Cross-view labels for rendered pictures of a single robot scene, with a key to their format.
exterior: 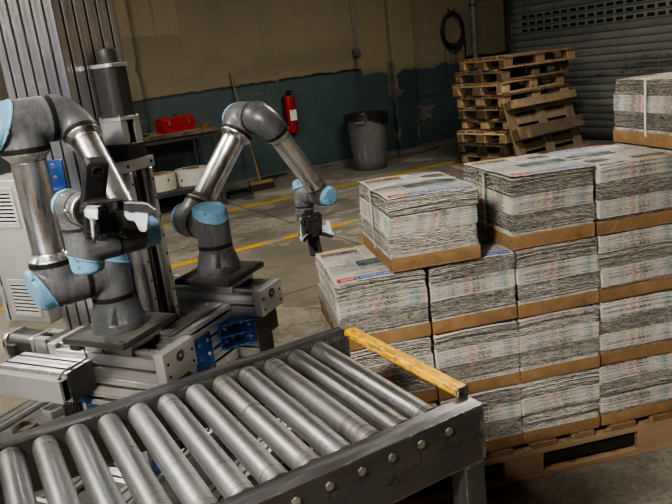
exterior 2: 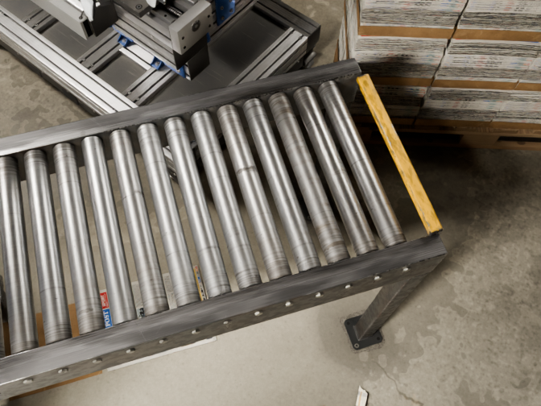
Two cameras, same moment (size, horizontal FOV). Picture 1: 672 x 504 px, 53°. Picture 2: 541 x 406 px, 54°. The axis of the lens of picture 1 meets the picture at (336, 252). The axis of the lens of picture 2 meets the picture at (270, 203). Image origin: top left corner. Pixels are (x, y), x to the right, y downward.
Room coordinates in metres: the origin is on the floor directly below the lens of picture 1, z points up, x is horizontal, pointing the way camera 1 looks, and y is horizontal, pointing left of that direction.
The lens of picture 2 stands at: (0.70, 0.06, 1.84)
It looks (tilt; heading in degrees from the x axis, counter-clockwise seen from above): 64 degrees down; 9
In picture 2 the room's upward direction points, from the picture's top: 3 degrees clockwise
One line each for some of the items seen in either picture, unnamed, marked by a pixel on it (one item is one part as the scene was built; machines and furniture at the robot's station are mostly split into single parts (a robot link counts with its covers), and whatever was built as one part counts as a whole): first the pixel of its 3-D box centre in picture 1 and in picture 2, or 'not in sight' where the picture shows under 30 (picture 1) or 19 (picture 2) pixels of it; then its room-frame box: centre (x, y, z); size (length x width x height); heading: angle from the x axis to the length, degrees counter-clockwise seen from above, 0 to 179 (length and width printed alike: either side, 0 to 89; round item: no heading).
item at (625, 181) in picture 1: (604, 186); not in sight; (2.27, -0.95, 0.95); 0.38 x 0.29 x 0.23; 11
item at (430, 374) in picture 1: (399, 357); (397, 148); (1.39, -0.11, 0.81); 0.43 x 0.03 x 0.02; 29
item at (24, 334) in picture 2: not in sight; (14, 250); (0.99, 0.65, 0.77); 0.47 x 0.05 x 0.05; 29
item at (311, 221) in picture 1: (311, 224); not in sight; (2.50, 0.08, 0.88); 0.12 x 0.08 x 0.09; 9
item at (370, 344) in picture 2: not in sight; (363, 330); (1.17, -0.21, 0.01); 0.14 x 0.13 x 0.01; 29
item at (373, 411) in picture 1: (343, 391); (332, 167); (1.33, 0.02, 0.77); 0.47 x 0.05 x 0.05; 29
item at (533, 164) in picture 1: (524, 164); not in sight; (2.22, -0.66, 1.06); 0.37 x 0.29 x 0.01; 11
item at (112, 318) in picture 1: (116, 308); not in sight; (1.80, 0.63, 0.87); 0.15 x 0.15 x 0.10
